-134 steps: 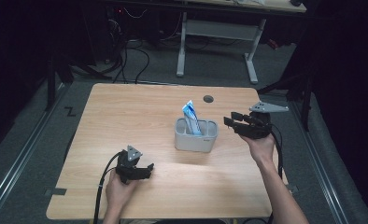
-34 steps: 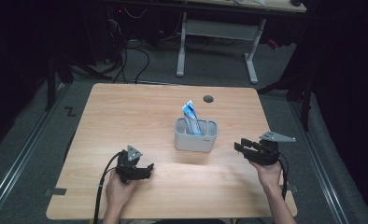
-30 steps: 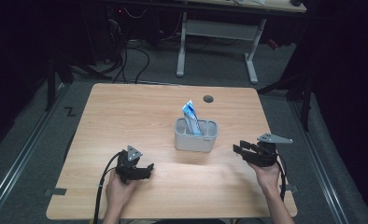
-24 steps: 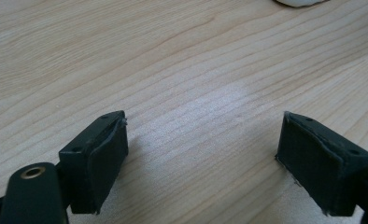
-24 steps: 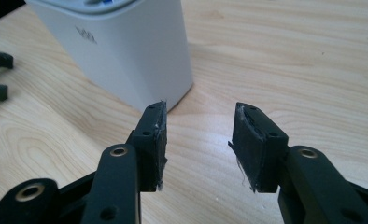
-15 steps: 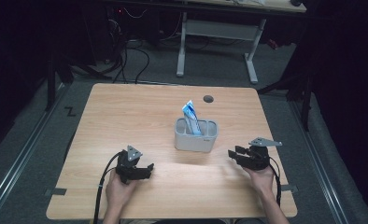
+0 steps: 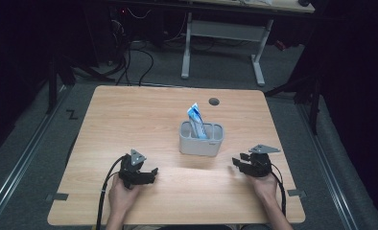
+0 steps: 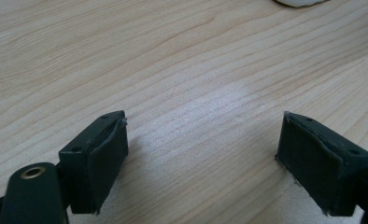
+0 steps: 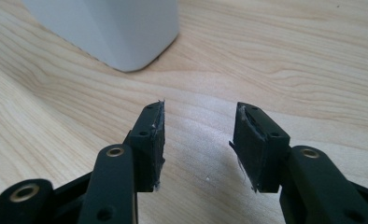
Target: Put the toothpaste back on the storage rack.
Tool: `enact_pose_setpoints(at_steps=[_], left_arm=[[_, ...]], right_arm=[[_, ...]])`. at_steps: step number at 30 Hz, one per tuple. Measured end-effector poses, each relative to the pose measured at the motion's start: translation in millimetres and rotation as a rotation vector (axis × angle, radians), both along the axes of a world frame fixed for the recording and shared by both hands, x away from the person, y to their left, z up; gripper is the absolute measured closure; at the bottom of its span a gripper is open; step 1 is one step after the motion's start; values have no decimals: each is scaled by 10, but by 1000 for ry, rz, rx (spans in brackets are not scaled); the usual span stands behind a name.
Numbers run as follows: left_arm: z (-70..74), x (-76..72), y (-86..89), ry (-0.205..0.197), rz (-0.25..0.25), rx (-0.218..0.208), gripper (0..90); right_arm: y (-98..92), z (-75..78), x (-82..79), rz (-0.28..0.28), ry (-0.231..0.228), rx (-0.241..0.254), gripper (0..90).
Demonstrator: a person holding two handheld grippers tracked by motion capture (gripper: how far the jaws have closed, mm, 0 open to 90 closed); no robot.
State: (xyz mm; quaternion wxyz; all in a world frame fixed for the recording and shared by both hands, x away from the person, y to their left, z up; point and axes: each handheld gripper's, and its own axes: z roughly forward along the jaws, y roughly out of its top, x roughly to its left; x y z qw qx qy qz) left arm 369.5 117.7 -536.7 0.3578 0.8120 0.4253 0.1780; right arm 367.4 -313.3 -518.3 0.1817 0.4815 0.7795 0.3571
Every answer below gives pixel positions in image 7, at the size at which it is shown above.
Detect person's left hand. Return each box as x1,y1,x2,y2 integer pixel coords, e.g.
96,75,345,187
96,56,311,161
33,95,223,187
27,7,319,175
107,173,143,216

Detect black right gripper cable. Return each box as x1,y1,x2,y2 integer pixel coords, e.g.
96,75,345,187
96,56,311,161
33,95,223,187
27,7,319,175
269,163,288,217

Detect metal floor rail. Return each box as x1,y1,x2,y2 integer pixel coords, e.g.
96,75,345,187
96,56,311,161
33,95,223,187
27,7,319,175
0,85,74,224
295,103,359,230

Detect black metal stand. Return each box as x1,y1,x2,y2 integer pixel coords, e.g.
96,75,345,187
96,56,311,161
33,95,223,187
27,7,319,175
45,52,116,115
263,47,325,135

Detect grey toothbrush holder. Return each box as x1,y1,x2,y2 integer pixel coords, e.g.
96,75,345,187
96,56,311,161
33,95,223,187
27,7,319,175
178,120,225,157

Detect black floor cables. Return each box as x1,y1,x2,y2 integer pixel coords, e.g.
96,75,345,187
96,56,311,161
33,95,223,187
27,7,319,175
111,18,155,87

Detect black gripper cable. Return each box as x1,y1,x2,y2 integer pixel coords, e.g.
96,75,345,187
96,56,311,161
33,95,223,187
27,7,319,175
269,163,288,217
95,154,128,230

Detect blue and white toothpaste tube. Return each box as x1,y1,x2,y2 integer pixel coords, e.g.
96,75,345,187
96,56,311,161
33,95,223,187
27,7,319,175
186,102,209,140

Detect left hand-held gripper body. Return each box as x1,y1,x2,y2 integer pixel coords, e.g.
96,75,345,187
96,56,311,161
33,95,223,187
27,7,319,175
118,148,148,190

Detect white-framed desk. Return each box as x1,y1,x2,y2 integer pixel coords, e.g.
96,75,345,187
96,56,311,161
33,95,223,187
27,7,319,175
111,0,316,87

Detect dark tape strip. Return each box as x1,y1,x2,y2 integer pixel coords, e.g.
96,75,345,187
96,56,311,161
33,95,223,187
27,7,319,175
45,193,69,202

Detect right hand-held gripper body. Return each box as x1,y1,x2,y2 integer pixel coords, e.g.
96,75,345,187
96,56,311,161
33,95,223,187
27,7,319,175
241,144,281,178

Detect person's right hand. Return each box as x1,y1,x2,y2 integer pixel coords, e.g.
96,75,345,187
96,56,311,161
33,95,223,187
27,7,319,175
248,172,279,203

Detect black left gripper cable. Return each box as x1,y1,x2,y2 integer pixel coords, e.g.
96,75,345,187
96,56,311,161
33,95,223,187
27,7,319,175
95,154,128,230

